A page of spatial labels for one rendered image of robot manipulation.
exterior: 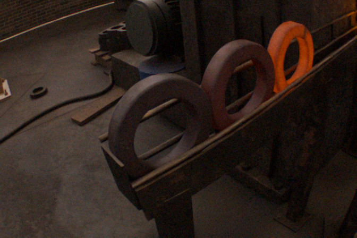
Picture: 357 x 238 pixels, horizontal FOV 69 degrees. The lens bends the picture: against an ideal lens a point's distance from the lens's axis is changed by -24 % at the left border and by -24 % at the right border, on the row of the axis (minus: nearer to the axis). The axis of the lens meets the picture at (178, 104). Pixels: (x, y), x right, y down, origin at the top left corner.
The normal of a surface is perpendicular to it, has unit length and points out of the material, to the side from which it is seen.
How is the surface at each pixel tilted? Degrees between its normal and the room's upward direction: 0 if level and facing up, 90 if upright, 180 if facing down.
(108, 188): 0
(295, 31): 90
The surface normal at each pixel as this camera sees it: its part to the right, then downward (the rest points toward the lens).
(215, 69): -0.69, -0.29
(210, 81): -0.77, -0.06
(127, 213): -0.09, -0.88
